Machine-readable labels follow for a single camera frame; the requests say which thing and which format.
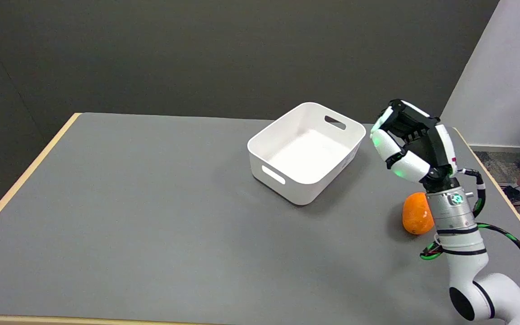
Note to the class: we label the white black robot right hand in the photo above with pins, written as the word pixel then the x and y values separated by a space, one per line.
pixel 440 144

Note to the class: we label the orange mango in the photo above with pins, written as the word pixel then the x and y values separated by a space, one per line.
pixel 415 214

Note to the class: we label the dark sneaker shoe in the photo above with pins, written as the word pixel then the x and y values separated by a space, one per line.
pixel 515 195

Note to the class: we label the white plastic storage bin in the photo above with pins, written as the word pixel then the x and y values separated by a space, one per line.
pixel 305 153

